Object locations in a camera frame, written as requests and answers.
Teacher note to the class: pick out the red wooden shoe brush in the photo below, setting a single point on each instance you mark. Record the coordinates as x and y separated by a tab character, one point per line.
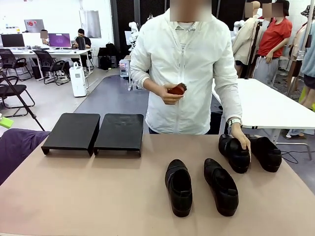
177	89

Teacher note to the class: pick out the black leather shoe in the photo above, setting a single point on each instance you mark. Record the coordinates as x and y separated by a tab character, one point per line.
232	153
178	186
222	189
267	155

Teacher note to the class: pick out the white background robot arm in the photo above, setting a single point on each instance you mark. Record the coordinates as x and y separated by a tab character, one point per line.
238	24
133	29

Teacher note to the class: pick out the person's right forearm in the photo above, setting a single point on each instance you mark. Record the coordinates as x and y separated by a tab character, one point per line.
140	78

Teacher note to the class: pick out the person's left forearm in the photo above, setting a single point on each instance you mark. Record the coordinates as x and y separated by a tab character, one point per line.
229	103

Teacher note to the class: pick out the black metal shoe stand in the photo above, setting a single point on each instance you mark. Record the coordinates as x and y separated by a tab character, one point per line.
120	134
71	132

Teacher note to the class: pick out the person's right hand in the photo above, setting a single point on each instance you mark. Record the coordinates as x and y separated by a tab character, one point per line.
166	96

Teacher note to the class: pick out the person's left hand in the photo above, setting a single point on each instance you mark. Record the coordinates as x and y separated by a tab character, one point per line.
240	137

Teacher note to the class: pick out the purple cloth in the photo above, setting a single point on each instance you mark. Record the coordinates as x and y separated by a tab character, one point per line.
17	152

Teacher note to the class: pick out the black office chair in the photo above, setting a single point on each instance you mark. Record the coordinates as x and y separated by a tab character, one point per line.
46	62
11	89
13	62

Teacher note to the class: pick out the black computer monitor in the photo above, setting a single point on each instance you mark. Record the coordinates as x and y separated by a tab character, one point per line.
12	40

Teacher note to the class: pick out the white air purifier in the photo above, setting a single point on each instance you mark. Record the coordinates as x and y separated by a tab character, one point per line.
78	81

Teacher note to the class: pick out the white monitor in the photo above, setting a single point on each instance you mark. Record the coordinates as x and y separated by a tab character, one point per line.
32	38

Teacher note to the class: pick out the white office desk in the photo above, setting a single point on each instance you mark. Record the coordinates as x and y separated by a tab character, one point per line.
61	52

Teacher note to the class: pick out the seated background person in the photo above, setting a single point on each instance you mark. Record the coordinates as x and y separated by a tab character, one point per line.
44	40

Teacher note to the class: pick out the purple screen monitor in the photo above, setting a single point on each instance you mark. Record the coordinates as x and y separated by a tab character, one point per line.
59	40

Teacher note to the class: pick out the black computer tower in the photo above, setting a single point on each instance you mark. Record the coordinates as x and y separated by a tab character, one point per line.
80	44

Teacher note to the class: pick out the background person in black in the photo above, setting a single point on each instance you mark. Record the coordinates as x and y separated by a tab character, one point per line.
85	40

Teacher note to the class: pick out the black backpack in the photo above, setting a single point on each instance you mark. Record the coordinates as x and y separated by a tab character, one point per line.
109	52

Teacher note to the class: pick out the lit computer case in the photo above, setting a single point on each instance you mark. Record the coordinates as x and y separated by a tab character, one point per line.
124	67

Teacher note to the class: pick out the person in white jacket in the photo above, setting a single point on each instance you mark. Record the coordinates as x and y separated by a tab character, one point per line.
182	61

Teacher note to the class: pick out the white green wristband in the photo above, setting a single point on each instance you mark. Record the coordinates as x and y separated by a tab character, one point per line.
234	121

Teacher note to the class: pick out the mannequin in beige coat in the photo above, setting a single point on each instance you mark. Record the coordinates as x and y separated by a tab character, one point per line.
246	41

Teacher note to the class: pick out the mannequin in red shirt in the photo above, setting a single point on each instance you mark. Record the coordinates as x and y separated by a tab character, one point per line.
274	39

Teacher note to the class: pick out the beige hanging garment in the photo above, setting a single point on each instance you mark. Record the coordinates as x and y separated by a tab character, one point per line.
296	46

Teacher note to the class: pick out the light blue hanging garment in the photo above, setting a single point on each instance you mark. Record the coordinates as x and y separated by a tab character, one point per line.
310	61

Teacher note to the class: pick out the black camera tripod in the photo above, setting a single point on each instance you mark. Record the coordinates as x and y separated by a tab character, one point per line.
34	117

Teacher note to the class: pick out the silver wall panel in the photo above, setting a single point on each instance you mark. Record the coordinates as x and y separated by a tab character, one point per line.
90	24

